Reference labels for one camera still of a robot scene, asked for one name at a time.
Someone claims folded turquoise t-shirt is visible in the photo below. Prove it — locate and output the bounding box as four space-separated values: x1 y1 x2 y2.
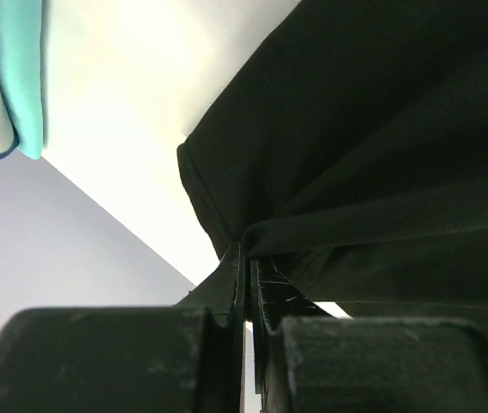
0 0 46 159

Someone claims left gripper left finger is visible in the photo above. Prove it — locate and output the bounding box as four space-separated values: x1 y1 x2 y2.
0 245 246 412

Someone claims black t-shirt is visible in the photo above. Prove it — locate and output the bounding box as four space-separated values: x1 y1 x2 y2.
177 1 488 309

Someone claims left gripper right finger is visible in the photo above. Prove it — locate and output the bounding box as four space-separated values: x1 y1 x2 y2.
250 260 488 412

